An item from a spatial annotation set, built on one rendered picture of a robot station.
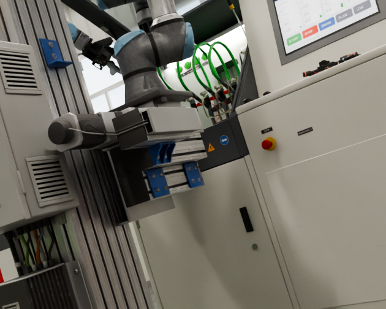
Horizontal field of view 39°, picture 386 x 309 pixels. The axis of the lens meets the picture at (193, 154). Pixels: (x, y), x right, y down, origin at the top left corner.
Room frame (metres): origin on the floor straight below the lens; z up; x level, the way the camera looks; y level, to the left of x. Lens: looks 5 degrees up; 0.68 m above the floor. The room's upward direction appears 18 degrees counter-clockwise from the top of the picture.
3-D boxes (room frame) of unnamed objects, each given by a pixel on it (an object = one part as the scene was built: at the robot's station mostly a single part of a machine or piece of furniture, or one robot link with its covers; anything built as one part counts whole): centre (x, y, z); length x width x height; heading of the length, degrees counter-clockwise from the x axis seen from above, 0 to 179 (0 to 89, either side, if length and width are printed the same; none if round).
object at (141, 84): (1.77, 0.09, 1.09); 0.15 x 0.15 x 0.10
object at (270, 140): (2.04, -0.28, 0.80); 0.05 x 0.04 x 0.05; 55
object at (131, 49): (1.77, 0.08, 1.20); 0.13 x 0.12 x 0.14; 97
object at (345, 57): (1.98, -0.59, 1.01); 0.23 x 0.11 x 0.06; 55
